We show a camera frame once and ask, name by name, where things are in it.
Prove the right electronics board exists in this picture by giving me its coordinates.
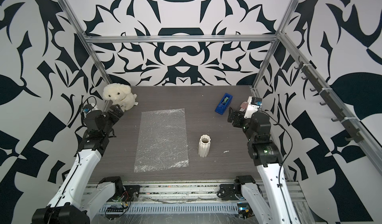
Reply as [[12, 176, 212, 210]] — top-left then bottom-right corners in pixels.
[[237, 203, 255, 220]]

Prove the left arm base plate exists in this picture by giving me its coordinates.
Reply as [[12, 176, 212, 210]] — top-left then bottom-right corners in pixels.
[[121, 185, 141, 202]]

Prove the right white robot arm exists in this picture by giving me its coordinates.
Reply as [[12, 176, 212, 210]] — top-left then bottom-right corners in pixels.
[[217, 108, 300, 224]]

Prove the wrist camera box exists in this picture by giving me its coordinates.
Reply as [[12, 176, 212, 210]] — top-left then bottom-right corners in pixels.
[[244, 97, 262, 118], [82, 103, 98, 115]]

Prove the white plush toy dog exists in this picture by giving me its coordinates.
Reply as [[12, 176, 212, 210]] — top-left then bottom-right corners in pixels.
[[102, 83, 138, 112]]

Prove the white ribbed ceramic vase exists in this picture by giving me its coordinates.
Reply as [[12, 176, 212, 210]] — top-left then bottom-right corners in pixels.
[[198, 134, 211, 158]]

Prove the electronics board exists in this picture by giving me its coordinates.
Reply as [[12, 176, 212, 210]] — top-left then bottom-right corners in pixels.
[[237, 203, 255, 220], [104, 206, 129, 220]]

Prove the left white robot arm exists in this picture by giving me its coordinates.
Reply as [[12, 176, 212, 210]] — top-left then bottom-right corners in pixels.
[[32, 105, 125, 224]]

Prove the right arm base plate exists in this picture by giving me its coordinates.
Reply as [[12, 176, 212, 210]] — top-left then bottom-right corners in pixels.
[[217, 184, 242, 201]]

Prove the clear bubble wrap sheet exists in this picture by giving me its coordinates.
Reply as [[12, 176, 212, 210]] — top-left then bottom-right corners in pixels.
[[134, 109, 189, 173]]

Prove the white slotted cable duct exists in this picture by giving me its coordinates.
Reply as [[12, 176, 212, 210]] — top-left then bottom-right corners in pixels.
[[98, 203, 238, 215]]

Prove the aluminium frame crossbar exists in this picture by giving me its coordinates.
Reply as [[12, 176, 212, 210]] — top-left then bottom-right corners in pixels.
[[85, 34, 277, 44]]

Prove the blue tape dispenser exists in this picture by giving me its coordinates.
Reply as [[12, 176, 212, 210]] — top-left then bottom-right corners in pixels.
[[215, 93, 233, 115]]

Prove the flag print soda can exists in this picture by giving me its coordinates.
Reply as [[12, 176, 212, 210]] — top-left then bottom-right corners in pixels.
[[240, 102, 248, 111]]

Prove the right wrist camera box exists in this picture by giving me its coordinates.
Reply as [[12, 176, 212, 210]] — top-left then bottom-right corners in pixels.
[[244, 97, 262, 118]]

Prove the left electronics board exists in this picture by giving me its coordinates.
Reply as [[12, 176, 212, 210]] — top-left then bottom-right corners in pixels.
[[104, 206, 129, 220]]

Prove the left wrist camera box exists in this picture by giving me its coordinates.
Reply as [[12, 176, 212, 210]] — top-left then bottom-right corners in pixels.
[[82, 103, 98, 115]]

